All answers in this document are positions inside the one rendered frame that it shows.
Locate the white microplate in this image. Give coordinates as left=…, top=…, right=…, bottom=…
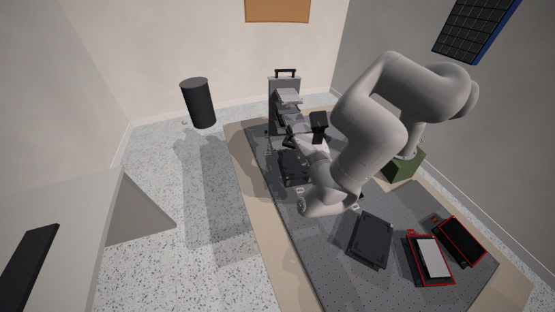
left=282, top=113, right=312, bottom=135
left=275, top=88, right=303, bottom=105

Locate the black microplate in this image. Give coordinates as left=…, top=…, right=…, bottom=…
left=275, top=110, right=285, bottom=127

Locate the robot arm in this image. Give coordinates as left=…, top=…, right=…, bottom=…
left=297, top=51, right=479, bottom=218

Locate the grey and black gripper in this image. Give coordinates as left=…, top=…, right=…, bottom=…
left=282, top=125, right=331, bottom=164

